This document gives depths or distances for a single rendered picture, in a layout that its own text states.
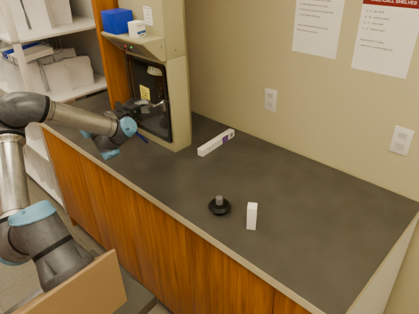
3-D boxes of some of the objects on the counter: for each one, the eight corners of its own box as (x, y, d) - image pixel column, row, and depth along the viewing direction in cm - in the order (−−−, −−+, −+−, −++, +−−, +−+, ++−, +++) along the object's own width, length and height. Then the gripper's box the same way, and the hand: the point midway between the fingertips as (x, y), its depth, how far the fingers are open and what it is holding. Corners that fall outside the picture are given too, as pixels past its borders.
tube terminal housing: (171, 118, 215) (158, -25, 174) (209, 135, 195) (205, -21, 155) (137, 133, 200) (114, -20, 159) (175, 152, 181) (159, -15, 140)
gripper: (122, 131, 156) (160, 115, 169) (118, 110, 151) (157, 95, 164) (111, 126, 162) (149, 111, 175) (107, 105, 157) (146, 91, 169)
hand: (147, 103), depth 170 cm, fingers closed, pressing on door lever
